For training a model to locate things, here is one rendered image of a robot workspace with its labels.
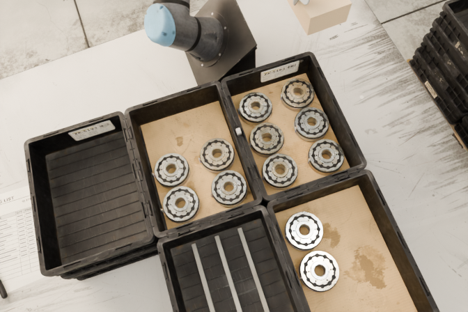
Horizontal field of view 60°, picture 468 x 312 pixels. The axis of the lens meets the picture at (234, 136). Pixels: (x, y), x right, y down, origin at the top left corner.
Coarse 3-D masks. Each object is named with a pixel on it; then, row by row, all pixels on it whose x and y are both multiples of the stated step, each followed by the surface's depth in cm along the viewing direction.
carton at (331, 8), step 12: (288, 0) 117; (312, 0) 109; (324, 0) 108; (336, 0) 108; (348, 0) 108; (300, 12) 112; (312, 12) 107; (324, 12) 107; (336, 12) 109; (348, 12) 111; (312, 24) 109; (324, 24) 112; (336, 24) 114
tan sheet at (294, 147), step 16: (288, 80) 133; (240, 96) 131; (272, 96) 131; (272, 112) 129; (288, 112) 128; (288, 128) 126; (288, 144) 124; (304, 144) 124; (256, 160) 123; (304, 160) 122; (304, 176) 120; (320, 176) 120; (272, 192) 119
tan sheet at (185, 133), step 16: (192, 112) 130; (208, 112) 130; (144, 128) 129; (160, 128) 129; (176, 128) 128; (192, 128) 128; (208, 128) 128; (224, 128) 127; (160, 144) 126; (176, 144) 126; (192, 144) 126; (192, 160) 124; (192, 176) 122; (208, 176) 122; (160, 192) 121; (208, 192) 120; (208, 208) 118; (224, 208) 118; (176, 224) 117
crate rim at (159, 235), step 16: (176, 96) 121; (224, 96) 120; (128, 112) 120; (128, 128) 118; (240, 144) 114; (144, 176) 112; (144, 192) 110; (256, 192) 109; (240, 208) 107; (192, 224) 106
